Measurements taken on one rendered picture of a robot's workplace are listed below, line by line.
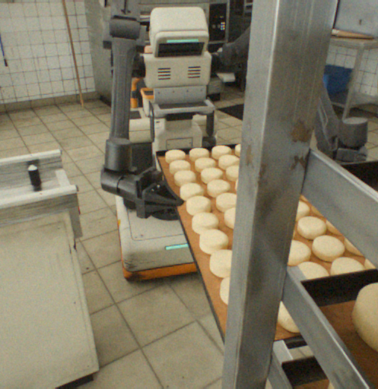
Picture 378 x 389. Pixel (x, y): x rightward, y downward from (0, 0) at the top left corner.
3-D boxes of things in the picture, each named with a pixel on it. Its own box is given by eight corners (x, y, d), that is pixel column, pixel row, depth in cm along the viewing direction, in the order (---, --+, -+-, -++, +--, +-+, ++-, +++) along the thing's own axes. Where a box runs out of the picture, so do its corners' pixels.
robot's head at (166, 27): (147, 33, 150) (150, 4, 136) (197, 31, 154) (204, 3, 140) (152, 62, 146) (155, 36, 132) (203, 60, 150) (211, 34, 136)
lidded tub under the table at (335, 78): (298, 90, 460) (302, 68, 446) (323, 84, 481) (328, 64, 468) (323, 96, 432) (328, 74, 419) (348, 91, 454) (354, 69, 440)
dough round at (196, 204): (216, 210, 74) (216, 201, 73) (199, 220, 71) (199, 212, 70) (198, 200, 77) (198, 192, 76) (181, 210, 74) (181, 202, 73)
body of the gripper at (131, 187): (141, 179, 74) (113, 170, 77) (143, 220, 79) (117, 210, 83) (159, 168, 79) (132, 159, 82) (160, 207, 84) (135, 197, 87)
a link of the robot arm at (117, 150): (135, 178, 93) (101, 175, 92) (138, 133, 89) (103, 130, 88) (137, 194, 82) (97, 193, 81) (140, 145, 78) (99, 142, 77)
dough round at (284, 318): (294, 339, 48) (297, 330, 47) (267, 314, 52) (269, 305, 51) (319, 323, 51) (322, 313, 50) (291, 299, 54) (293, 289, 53)
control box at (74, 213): (72, 239, 117) (65, 203, 110) (61, 203, 136) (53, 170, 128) (84, 236, 118) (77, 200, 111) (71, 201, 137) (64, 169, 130)
